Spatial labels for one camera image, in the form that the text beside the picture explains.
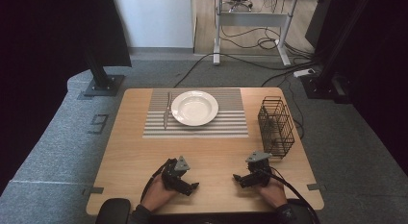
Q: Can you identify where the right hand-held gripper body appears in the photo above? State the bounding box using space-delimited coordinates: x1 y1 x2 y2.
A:
244 150 274 188

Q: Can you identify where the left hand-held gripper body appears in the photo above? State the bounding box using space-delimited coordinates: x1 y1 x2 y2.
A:
161 155 191 192

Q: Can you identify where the person's left hand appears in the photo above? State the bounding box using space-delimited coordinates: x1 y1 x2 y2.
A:
140 174 178 212

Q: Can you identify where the person's right hand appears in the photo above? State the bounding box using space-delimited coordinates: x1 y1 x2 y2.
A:
257 177 289 210

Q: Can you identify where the grey striped placemat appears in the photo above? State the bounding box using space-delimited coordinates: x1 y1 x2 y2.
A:
141 87 250 139

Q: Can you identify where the silver table knife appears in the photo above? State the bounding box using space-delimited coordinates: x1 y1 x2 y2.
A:
163 91 173 131

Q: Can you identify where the black chair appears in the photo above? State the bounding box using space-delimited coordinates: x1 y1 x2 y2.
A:
94 197 132 224

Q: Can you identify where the white deep plate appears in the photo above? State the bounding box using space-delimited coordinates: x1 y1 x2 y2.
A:
170 89 219 127

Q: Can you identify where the black tape floor marking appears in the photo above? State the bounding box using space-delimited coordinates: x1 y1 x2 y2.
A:
87 112 111 136

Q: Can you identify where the white power strip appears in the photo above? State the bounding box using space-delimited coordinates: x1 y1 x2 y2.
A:
293 67 318 79

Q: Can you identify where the black metal stand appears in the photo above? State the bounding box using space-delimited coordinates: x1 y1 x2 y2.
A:
82 45 126 98
299 0 374 105

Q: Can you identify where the white-legged desk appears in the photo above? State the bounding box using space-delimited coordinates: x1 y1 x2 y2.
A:
206 0 333 67

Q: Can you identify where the dark curtain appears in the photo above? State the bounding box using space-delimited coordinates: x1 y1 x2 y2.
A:
304 0 408 177
0 0 133 196

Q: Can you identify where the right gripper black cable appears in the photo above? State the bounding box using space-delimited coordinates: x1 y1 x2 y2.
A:
268 166 321 224

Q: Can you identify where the black wire basket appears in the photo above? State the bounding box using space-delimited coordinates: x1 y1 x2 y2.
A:
257 95 296 160

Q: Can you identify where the long black floor cable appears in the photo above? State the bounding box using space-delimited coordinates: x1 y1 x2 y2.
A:
172 52 317 89

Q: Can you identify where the bundle of black floor cables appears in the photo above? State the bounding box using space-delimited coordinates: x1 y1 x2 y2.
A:
219 0 317 63

